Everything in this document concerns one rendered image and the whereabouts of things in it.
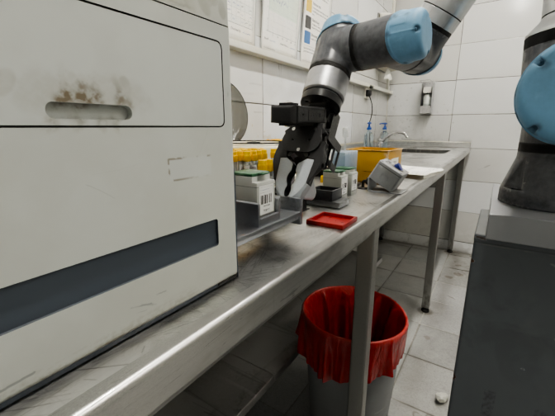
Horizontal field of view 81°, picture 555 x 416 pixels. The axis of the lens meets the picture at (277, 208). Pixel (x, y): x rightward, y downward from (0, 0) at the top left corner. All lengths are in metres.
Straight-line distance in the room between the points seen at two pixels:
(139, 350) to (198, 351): 0.05
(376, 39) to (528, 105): 0.24
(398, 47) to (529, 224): 0.32
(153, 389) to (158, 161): 0.17
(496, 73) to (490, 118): 0.32
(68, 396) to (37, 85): 0.19
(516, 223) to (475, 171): 2.49
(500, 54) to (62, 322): 3.04
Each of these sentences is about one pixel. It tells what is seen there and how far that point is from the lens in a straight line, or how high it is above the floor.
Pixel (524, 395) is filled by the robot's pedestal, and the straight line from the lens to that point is 0.74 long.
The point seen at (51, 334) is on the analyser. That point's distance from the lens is 0.27.
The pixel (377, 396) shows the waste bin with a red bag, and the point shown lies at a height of 0.22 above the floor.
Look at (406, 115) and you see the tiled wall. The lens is 3.12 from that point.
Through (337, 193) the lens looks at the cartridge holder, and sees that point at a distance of 0.71.
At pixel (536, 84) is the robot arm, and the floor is 1.09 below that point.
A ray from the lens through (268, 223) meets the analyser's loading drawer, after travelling 0.44.
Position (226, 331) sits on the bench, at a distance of 0.32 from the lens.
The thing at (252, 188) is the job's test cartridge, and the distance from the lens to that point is 0.42.
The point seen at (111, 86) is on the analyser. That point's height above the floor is 1.07.
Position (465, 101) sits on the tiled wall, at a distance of 3.06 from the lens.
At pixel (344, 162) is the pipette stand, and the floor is 0.95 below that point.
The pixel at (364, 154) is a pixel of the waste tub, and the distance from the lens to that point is 1.01.
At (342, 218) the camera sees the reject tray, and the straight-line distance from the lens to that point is 0.61.
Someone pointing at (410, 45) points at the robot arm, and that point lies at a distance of 0.58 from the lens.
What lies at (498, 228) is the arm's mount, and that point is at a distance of 0.58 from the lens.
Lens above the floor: 1.04
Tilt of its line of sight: 14 degrees down
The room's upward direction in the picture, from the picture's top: straight up
